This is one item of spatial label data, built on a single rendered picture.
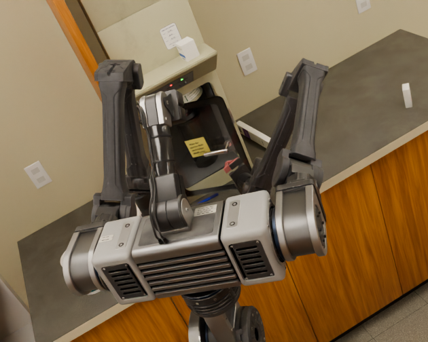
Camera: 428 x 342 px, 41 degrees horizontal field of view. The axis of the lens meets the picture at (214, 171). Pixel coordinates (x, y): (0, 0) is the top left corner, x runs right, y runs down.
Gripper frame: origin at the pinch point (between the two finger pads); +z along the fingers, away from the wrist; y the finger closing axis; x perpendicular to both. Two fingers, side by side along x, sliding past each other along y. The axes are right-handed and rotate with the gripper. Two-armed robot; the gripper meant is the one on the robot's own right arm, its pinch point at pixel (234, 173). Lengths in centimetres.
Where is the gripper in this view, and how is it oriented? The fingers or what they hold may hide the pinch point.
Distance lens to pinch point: 204.2
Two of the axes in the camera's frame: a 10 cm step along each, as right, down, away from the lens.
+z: -3.6, -2.8, 8.9
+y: -5.1, -7.4, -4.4
